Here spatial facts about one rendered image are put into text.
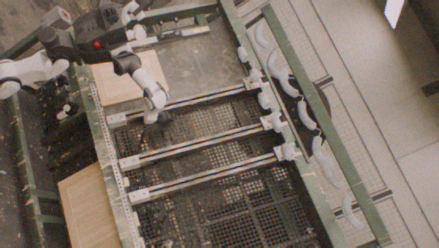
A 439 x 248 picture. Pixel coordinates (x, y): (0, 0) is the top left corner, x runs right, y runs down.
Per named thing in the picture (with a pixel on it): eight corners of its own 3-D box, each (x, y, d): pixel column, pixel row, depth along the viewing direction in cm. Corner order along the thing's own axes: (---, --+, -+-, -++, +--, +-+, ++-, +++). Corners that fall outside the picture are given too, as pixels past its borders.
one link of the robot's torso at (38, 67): (-8, 86, 243) (63, 57, 239) (-11, 63, 249) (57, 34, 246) (8, 98, 257) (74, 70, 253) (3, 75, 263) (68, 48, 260)
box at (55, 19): (38, 18, 290) (57, 4, 284) (51, 26, 300) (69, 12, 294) (41, 31, 285) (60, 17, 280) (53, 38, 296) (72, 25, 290)
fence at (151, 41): (87, 54, 303) (86, 50, 299) (207, 28, 321) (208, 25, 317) (88, 60, 301) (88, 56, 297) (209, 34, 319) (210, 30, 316)
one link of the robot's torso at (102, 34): (74, 52, 226) (135, 33, 228) (62, 7, 239) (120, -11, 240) (88, 81, 254) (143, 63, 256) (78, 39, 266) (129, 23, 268)
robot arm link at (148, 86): (170, 89, 232) (146, 64, 239) (151, 100, 227) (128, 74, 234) (168, 101, 242) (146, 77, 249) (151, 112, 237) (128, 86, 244)
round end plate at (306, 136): (219, 100, 360) (304, 54, 334) (222, 103, 365) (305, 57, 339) (253, 182, 331) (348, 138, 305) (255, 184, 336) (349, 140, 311)
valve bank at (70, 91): (32, 62, 291) (57, 45, 284) (47, 70, 304) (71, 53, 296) (45, 121, 274) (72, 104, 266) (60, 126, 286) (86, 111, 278)
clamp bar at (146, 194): (128, 194, 262) (125, 180, 240) (293, 147, 285) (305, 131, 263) (132, 208, 258) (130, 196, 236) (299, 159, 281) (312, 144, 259)
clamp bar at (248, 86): (106, 118, 282) (103, 100, 260) (263, 81, 305) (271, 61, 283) (110, 131, 279) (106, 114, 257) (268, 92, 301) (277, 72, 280)
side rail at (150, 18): (81, 34, 317) (79, 23, 307) (213, 7, 338) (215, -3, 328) (83, 39, 315) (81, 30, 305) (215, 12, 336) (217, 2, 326)
